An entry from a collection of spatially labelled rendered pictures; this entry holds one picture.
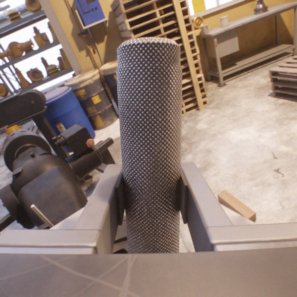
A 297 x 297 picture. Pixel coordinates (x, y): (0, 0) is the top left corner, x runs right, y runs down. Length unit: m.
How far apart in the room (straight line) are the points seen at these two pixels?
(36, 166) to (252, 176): 2.16
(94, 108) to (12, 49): 5.69
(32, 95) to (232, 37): 3.90
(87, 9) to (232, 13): 3.16
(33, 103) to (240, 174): 2.60
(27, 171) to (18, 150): 1.05
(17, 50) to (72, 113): 5.82
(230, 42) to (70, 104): 3.44
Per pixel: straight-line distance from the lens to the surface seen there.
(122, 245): 0.97
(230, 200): 2.21
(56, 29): 4.72
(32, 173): 1.86
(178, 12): 3.74
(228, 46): 4.99
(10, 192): 1.96
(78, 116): 3.28
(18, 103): 2.97
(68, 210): 1.45
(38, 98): 2.89
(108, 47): 4.86
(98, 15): 4.60
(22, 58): 8.52
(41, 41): 8.39
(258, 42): 6.23
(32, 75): 8.66
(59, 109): 3.17
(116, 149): 3.28
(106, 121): 3.66
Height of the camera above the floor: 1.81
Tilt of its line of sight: 32 degrees down
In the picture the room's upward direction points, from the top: 22 degrees counter-clockwise
